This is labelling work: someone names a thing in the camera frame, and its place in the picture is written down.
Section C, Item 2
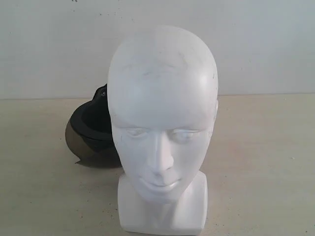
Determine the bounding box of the black helmet with tinted visor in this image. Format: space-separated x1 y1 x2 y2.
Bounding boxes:
65 85 122 169

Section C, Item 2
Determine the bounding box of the white mannequin head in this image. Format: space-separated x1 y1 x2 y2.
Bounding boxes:
107 26 219 230

